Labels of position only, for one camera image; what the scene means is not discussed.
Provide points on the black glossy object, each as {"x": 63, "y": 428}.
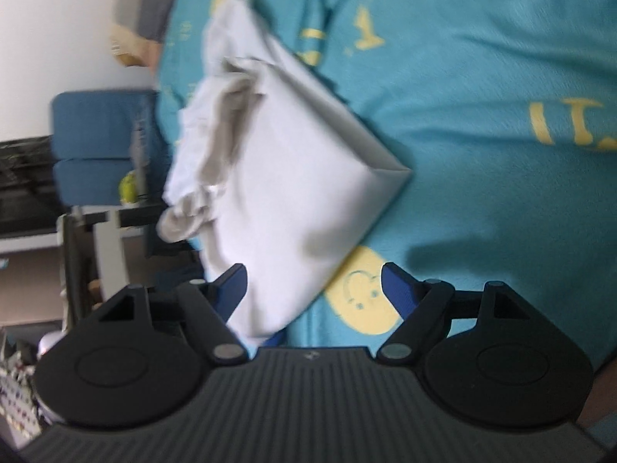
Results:
{"x": 24, "y": 183}

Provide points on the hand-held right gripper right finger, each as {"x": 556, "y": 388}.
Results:
{"x": 395, "y": 289}

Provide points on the plaid pillow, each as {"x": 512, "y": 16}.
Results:
{"x": 140, "y": 14}

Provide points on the teal printed bedsheet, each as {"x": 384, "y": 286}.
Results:
{"x": 482, "y": 82}

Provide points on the blue covered chair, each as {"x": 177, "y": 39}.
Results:
{"x": 96, "y": 125}
{"x": 86, "y": 181}

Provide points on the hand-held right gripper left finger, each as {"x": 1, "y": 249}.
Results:
{"x": 234, "y": 283}

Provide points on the patterned cloth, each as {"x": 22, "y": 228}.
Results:
{"x": 14, "y": 390}

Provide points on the white garment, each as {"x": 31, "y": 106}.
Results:
{"x": 289, "y": 178}

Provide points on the blue yellow plush toy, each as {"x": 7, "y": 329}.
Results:
{"x": 127, "y": 188}

